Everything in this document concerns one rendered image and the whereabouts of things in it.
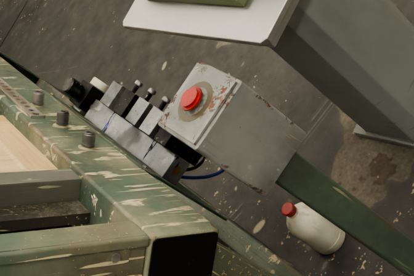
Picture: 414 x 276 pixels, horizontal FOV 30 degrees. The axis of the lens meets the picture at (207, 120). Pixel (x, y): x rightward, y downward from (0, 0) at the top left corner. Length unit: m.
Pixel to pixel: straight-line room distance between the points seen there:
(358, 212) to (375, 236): 0.08
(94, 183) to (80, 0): 2.63
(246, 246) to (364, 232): 0.64
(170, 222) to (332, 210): 0.32
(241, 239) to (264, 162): 0.88
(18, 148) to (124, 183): 0.29
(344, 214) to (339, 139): 0.87
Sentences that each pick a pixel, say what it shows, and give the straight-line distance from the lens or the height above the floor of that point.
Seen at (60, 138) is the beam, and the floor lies 0.88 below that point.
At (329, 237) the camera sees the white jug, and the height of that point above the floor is 0.06.
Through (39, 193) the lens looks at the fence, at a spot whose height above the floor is 0.95.
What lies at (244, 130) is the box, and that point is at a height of 0.87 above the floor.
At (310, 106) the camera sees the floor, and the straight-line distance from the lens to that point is 2.37.
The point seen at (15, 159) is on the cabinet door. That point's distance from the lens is 1.45.
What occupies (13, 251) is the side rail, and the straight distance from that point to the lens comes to 1.04.
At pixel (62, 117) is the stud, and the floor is 0.87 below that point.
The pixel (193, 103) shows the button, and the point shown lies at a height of 0.94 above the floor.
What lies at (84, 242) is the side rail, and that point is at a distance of 1.08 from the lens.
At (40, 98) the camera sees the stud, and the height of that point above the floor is 0.86.
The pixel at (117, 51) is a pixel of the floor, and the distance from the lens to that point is 3.32.
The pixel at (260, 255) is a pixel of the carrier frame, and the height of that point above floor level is 0.18.
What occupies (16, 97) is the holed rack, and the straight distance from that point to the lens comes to 1.71.
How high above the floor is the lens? 1.59
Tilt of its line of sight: 37 degrees down
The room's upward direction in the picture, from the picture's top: 54 degrees counter-clockwise
